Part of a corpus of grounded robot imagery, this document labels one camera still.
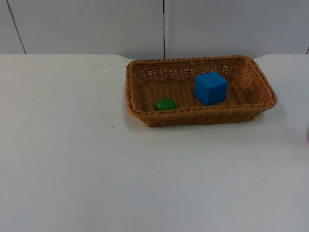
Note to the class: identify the blue cube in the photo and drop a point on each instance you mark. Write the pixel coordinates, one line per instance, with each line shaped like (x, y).
(210, 88)

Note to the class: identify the green ball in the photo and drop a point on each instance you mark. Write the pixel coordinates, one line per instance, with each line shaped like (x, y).
(165, 104)

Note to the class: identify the pale brown wicker basket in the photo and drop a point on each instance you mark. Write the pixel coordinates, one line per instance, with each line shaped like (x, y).
(169, 116)

